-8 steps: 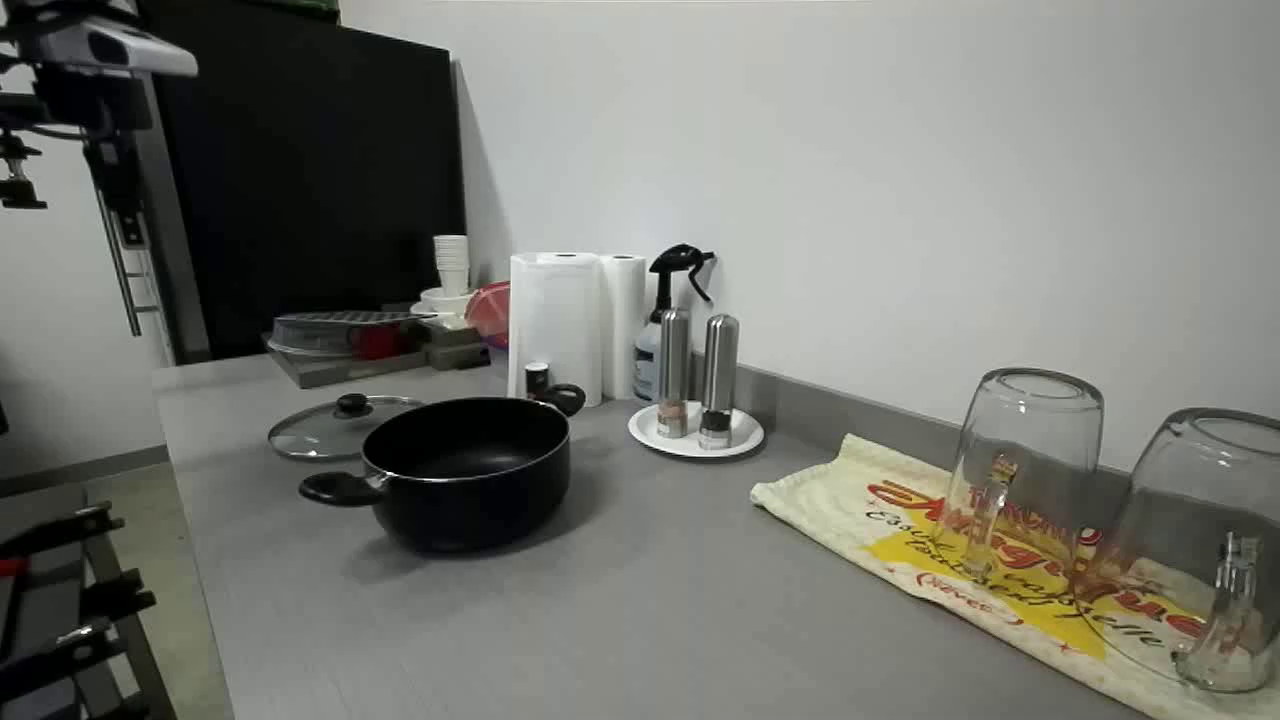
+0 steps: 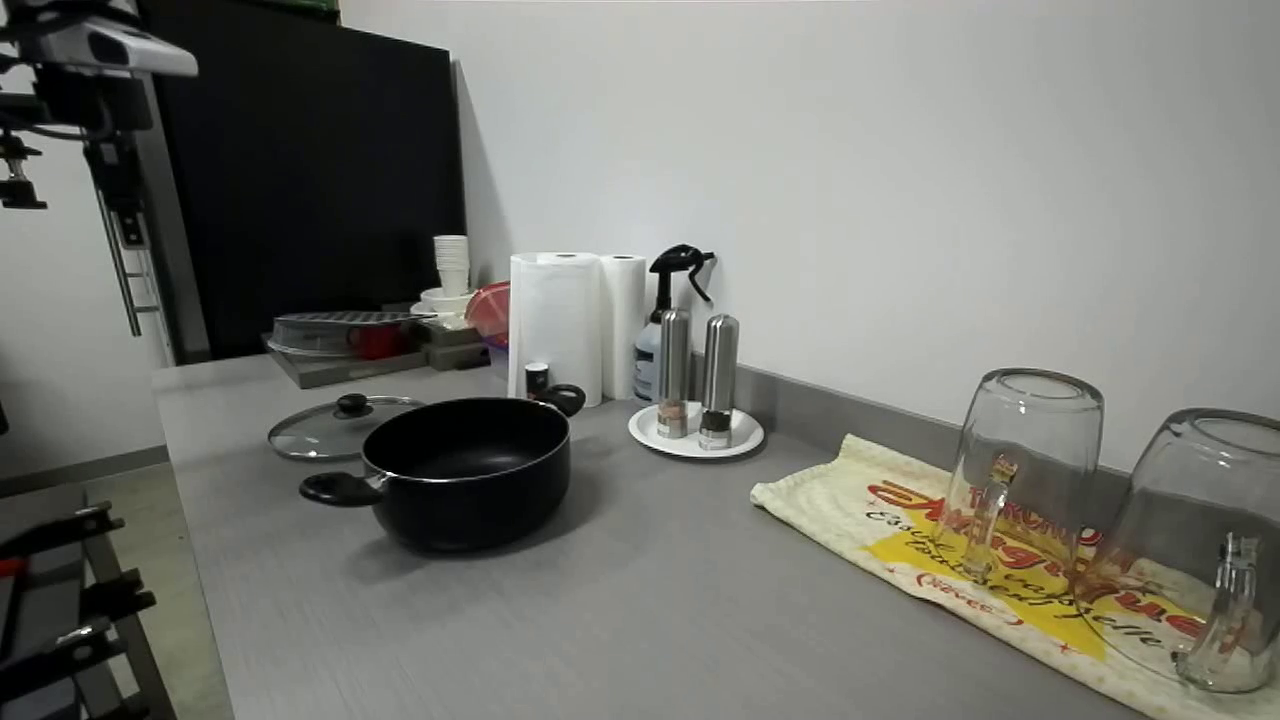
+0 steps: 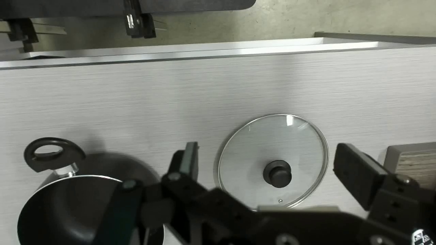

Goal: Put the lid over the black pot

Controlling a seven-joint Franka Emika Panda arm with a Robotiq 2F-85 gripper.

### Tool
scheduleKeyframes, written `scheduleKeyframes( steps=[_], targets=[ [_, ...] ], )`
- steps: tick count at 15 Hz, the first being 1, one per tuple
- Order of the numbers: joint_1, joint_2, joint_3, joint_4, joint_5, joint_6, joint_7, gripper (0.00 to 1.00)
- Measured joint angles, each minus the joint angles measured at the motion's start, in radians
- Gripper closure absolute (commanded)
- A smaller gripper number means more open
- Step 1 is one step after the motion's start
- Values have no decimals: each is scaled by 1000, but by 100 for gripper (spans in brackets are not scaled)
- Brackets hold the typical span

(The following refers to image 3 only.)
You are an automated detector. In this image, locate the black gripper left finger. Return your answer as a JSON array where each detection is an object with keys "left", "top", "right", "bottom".
[{"left": 96, "top": 140, "right": 256, "bottom": 245}]

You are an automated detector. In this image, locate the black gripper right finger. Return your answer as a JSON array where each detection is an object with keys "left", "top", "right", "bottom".
[{"left": 332, "top": 142, "right": 436, "bottom": 245}]

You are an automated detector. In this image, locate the glass lid with black knob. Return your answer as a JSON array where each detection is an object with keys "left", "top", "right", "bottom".
[{"left": 215, "top": 113, "right": 329, "bottom": 211}]

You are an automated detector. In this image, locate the light wooden block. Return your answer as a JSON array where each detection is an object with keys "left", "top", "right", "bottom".
[{"left": 382, "top": 142, "right": 436, "bottom": 191}]

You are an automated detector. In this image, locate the black bar clamp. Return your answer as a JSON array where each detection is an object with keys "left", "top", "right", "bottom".
[
  {"left": 122, "top": 0, "right": 156, "bottom": 39},
  {"left": 5, "top": 18, "right": 40, "bottom": 53}
]

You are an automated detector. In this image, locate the black board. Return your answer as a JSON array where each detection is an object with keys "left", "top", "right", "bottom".
[{"left": 0, "top": 0, "right": 256, "bottom": 20}]

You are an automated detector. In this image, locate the black pot with two handles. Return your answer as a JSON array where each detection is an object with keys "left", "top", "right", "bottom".
[{"left": 16, "top": 136, "right": 164, "bottom": 245}]

